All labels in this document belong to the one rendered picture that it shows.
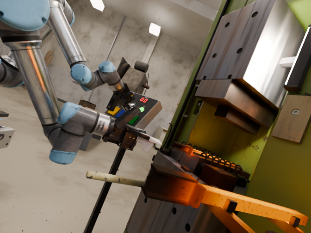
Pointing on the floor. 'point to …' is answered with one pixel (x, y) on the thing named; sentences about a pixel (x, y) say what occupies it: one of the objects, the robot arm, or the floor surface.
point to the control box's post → (104, 191)
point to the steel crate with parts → (87, 104)
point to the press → (134, 76)
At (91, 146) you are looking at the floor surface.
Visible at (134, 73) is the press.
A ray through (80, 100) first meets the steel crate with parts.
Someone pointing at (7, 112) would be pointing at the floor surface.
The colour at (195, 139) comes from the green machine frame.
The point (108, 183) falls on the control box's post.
